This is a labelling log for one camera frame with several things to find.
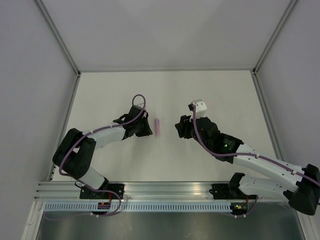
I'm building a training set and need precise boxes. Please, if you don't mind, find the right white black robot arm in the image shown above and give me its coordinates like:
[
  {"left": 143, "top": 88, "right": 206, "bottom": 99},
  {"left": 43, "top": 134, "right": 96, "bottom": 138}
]
[{"left": 175, "top": 115, "right": 320, "bottom": 216}]

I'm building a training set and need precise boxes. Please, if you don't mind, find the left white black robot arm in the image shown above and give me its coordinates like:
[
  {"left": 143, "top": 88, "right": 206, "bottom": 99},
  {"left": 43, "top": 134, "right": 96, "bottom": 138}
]
[{"left": 52, "top": 105, "right": 153, "bottom": 199}]

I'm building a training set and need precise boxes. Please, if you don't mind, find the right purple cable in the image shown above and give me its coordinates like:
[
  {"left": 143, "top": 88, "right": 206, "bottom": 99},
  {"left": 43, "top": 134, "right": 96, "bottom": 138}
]
[{"left": 190, "top": 104, "right": 320, "bottom": 187}]

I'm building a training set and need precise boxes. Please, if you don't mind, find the purple cable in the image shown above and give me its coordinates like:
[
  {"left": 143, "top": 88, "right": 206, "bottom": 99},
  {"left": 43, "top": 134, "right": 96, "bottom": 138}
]
[
  {"left": 190, "top": 104, "right": 320, "bottom": 187},
  {"left": 58, "top": 94, "right": 147, "bottom": 216}
]

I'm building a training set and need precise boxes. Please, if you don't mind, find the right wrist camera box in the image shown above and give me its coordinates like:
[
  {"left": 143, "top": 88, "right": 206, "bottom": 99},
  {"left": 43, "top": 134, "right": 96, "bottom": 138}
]
[{"left": 188, "top": 99, "right": 207, "bottom": 122}]

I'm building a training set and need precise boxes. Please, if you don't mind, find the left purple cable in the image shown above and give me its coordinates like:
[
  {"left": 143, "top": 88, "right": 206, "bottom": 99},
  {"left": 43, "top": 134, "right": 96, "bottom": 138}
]
[{"left": 58, "top": 94, "right": 147, "bottom": 216}]

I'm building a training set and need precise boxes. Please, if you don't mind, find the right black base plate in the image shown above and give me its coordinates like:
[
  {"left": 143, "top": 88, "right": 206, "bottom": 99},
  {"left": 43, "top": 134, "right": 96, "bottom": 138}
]
[{"left": 209, "top": 183, "right": 247, "bottom": 200}]

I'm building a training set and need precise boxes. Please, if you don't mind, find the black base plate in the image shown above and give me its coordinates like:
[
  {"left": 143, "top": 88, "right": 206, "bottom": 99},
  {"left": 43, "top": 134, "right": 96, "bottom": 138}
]
[
  {"left": 209, "top": 183, "right": 247, "bottom": 200},
  {"left": 79, "top": 183, "right": 125, "bottom": 201}
]

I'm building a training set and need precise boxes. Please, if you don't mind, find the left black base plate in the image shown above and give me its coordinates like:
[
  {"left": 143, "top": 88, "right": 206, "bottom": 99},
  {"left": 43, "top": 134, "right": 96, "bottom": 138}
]
[{"left": 79, "top": 183, "right": 125, "bottom": 201}]

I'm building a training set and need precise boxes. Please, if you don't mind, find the aluminium mounting rail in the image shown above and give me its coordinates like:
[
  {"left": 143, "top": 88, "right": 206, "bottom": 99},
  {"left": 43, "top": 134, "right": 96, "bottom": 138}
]
[{"left": 34, "top": 181, "right": 251, "bottom": 201}]

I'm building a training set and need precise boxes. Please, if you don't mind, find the white slotted cable duct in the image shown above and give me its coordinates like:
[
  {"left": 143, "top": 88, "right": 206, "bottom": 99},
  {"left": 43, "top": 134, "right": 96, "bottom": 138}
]
[{"left": 44, "top": 201, "right": 232, "bottom": 213}]

